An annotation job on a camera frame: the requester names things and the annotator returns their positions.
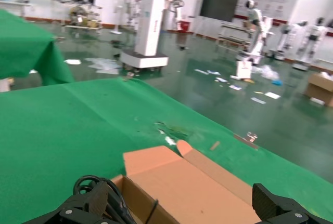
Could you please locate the white box on floor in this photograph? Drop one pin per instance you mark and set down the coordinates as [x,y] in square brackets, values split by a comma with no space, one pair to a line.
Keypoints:
[244,70]

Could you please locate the small white block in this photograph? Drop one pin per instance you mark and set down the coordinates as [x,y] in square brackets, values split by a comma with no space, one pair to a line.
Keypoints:
[317,101]

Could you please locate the white work table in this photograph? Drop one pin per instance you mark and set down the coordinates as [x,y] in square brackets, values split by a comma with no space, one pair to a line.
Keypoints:
[13,3]

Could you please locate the short wooden stick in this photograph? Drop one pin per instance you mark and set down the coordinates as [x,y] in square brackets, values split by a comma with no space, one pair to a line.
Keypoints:
[215,146]

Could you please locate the red bin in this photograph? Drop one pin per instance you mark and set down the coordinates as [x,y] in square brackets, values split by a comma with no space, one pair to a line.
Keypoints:
[184,26]

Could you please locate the metal rack table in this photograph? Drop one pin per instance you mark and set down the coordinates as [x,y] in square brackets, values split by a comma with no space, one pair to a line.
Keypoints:
[234,39]

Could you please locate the black wall screen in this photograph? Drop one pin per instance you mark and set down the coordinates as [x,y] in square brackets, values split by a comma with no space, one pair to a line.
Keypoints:
[218,7]

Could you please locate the cluttered metal cart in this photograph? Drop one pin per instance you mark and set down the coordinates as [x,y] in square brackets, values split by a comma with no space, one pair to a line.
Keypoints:
[83,13]

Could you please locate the yellow item on floor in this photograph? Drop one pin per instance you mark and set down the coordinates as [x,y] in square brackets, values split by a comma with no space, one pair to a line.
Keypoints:
[249,80]

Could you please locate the blue item on floor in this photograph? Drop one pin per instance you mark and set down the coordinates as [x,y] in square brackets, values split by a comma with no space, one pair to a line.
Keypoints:
[277,82]

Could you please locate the white tower robot base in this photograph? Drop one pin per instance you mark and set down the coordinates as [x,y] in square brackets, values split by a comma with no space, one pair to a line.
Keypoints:
[152,26]

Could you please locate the metal cloth clip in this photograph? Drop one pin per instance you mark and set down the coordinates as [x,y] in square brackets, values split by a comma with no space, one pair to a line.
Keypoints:
[251,138]

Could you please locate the clear plastic bag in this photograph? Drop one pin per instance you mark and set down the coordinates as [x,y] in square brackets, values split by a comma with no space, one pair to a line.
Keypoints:
[268,72]

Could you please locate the green table cloth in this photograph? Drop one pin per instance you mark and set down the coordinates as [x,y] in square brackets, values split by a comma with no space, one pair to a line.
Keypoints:
[65,130]

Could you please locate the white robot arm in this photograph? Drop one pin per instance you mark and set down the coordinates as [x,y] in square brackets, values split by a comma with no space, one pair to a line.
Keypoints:
[178,0]
[131,3]

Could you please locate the clear plastic wrap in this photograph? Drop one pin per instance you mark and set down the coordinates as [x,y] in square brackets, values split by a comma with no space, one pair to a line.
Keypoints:
[104,65]

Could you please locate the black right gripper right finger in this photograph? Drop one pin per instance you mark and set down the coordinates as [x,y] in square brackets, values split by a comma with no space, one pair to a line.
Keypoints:
[275,211]

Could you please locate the leaning white humanoid robot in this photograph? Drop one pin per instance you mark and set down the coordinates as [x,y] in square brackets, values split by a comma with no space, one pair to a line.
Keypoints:
[257,39]

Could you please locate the open cardboard box on floor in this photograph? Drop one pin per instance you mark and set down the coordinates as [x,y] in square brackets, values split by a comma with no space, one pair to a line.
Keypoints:
[318,89]

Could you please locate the blue white paper sheet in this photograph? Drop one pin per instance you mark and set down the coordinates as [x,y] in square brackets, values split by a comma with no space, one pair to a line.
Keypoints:
[214,72]

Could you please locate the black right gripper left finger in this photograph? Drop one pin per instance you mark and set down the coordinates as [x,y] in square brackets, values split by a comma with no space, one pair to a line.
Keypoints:
[78,211]

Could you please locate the cardboard box with round holes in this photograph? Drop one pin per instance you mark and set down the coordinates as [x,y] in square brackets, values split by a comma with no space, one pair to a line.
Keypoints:
[182,182]

